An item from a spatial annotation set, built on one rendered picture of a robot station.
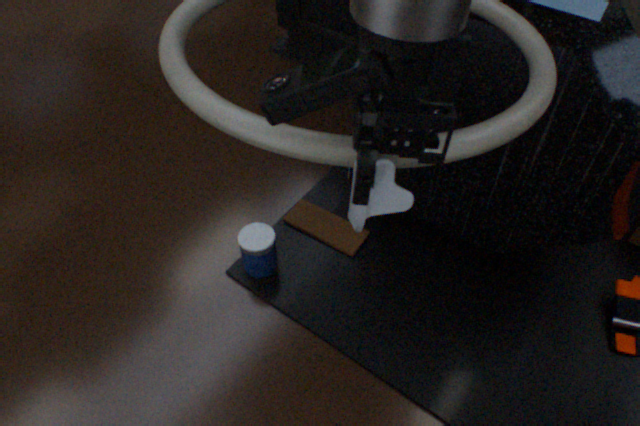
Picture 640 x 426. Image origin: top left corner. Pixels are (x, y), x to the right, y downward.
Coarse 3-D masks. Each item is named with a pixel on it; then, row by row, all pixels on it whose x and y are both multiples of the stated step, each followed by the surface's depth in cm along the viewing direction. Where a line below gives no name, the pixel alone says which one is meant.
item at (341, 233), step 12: (300, 204) 166; (312, 204) 166; (288, 216) 162; (300, 216) 162; (312, 216) 162; (324, 216) 162; (336, 216) 162; (300, 228) 160; (312, 228) 159; (324, 228) 159; (336, 228) 159; (348, 228) 159; (324, 240) 157; (336, 240) 156; (348, 240) 156; (360, 240) 156; (348, 252) 154
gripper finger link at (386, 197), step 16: (384, 160) 48; (384, 176) 48; (352, 192) 49; (384, 192) 49; (400, 192) 49; (352, 208) 50; (368, 208) 50; (384, 208) 50; (400, 208) 50; (352, 224) 53
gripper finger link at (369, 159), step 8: (368, 128) 45; (360, 136) 45; (368, 136) 45; (360, 144) 44; (368, 144) 44; (360, 152) 45; (368, 152) 45; (376, 152) 45; (360, 160) 45; (368, 160) 45; (360, 168) 45; (368, 168) 45; (360, 176) 46; (368, 176) 46; (360, 184) 46; (368, 184) 47; (360, 192) 47; (368, 192) 48; (352, 200) 48; (360, 200) 49; (368, 200) 49
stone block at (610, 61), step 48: (624, 0) 98; (480, 48) 109; (576, 48) 98; (624, 48) 99; (480, 96) 117; (576, 96) 104; (624, 96) 102; (528, 144) 117; (576, 144) 111; (624, 144) 105; (432, 192) 145; (480, 192) 135; (528, 192) 126; (576, 192) 118; (624, 192) 113; (480, 240) 147; (528, 240) 136; (576, 240) 127
